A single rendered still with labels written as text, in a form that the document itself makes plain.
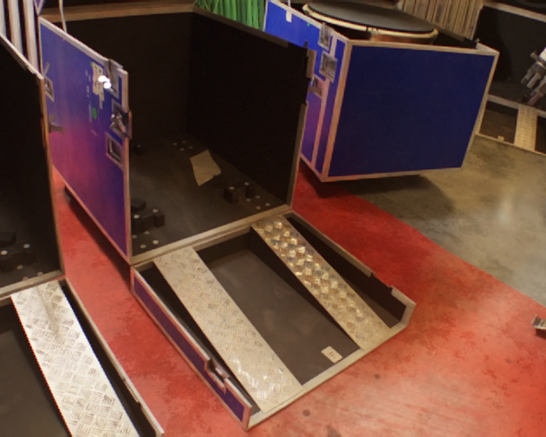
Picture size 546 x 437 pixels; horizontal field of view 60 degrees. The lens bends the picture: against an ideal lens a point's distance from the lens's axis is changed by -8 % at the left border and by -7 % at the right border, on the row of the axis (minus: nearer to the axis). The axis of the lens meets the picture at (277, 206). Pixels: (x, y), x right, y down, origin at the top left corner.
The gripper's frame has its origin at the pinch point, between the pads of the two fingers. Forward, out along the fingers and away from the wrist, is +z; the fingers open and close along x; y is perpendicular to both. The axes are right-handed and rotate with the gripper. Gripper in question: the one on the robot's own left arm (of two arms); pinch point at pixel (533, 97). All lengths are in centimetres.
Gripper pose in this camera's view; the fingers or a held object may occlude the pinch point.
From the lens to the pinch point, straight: 311.4
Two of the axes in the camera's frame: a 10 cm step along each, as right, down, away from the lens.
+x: -5.0, 5.0, -7.1
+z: -4.1, 5.8, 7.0
